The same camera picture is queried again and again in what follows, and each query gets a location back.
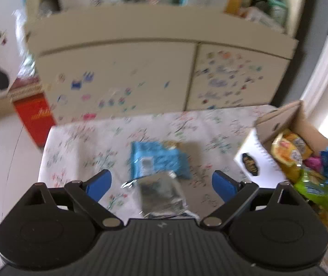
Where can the pink snack bag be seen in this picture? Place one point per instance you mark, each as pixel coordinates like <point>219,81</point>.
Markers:
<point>315,162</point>

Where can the red gift box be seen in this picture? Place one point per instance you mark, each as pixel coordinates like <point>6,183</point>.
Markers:
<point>34,115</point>

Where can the silver foil snack packet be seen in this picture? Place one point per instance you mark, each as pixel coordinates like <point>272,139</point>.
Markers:
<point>161,195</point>

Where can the flat white box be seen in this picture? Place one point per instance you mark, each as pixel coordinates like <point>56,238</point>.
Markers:
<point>259,17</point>

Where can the clear plastic bag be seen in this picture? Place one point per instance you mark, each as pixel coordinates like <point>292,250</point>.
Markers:
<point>27,63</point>

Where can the beige cabinet with stickers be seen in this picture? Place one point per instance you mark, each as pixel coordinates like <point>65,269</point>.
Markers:
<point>123,72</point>

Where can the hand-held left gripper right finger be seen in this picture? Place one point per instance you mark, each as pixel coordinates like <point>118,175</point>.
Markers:
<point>224,188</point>

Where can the green glass bottle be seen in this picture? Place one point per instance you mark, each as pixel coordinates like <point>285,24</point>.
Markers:
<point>277,11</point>

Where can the cardboard box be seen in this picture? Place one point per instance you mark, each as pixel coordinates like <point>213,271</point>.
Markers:
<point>279,118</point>

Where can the green chip bag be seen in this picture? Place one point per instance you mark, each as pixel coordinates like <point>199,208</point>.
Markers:
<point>310,188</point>

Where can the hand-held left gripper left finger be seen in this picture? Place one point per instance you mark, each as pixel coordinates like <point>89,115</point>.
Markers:
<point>97,187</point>

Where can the light blue snack packet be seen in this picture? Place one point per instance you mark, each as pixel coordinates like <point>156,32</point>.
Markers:
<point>155,155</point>

